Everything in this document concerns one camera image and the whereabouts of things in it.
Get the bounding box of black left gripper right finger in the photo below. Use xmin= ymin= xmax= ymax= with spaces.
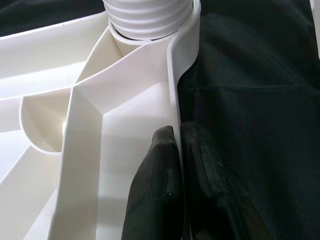
xmin=180 ymin=120 xmax=263 ymax=240

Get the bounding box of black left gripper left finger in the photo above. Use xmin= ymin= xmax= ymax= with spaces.
xmin=119 ymin=125 xmax=187 ymax=240

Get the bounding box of white plastic table top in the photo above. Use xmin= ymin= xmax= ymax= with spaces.
xmin=0 ymin=0 xmax=202 ymax=240

